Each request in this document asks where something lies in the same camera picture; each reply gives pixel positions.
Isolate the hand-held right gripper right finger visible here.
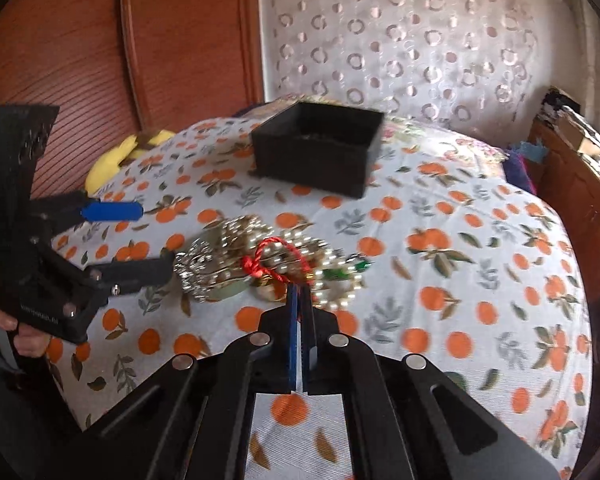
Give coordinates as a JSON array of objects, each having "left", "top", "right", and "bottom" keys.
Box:
[{"left": 301, "top": 286, "right": 575, "bottom": 480}]

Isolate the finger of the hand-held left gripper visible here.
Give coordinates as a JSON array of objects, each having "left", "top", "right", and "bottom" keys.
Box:
[
  {"left": 86, "top": 247, "right": 178, "bottom": 297},
  {"left": 45, "top": 192, "right": 145, "bottom": 225}
]

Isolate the wooden slatted wardrobe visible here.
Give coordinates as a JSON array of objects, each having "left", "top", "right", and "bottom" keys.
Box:
[{"left": 0, "top": 0, "right": 267, "bottom": 201}]

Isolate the teal plastic bag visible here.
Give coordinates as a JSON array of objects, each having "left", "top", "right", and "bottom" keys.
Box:
[{"left": 514, "top": 141, "right": 548, "bottom": 163}]

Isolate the stack of papers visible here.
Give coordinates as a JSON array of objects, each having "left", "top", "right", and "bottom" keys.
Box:
[{"left": 538, "top": 87, "right": 600, "bottom": 186}]

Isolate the person's left hand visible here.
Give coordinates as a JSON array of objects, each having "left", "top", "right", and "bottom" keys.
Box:
[{"left": 0, "top": 291, "right": 51, "bottom": 358}]

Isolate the heap of mixed jewelry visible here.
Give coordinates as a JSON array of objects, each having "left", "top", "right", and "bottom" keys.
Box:
[{"left": 174, "top": 215, "right": 373, "bottom": 312}]

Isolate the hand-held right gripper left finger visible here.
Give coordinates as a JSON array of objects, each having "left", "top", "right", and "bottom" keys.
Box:
[{"left": 80, "top": 284, "right": 301, "bottom": 480}]

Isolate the circle pattern wall cloth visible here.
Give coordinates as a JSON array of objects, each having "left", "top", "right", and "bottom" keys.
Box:
[{"left": 257, "top": 0, "right": 566, "bottom": 136}]

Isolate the yellow plush toy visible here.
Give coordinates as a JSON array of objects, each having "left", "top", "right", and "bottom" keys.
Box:
[{"left": 86, "top": 130, "right": 177, "bottom": 196}]

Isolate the black square box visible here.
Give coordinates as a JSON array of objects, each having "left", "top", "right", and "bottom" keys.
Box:
[{"left": 251, "top": 101, "right": 385, "bottom": 199}]

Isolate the dark blue blanket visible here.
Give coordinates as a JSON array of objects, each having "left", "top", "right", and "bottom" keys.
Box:
[{"left": 504, "top": 152, "right": 538, "bottom": 196}]

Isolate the floral quilt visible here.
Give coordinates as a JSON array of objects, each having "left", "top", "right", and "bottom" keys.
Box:
[{"left": 380, "top": 115, "right": 511, "bottom": 167}]

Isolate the orange fruit print bedsheet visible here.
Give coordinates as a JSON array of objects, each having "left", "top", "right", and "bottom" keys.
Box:
[{"left": 45, "top": 116, "right": 593, "bottom": 480}]

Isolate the red cord bracelet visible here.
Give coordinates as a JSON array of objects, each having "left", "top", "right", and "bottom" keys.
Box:
[{"left": 242, "top": 239, "right": 313, "bottom": 282}]

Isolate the wooden side cabinet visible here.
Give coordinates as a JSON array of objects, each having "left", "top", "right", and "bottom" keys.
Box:
[{"left": 527, "top": 119, "right": 600, "bottom": 311}]

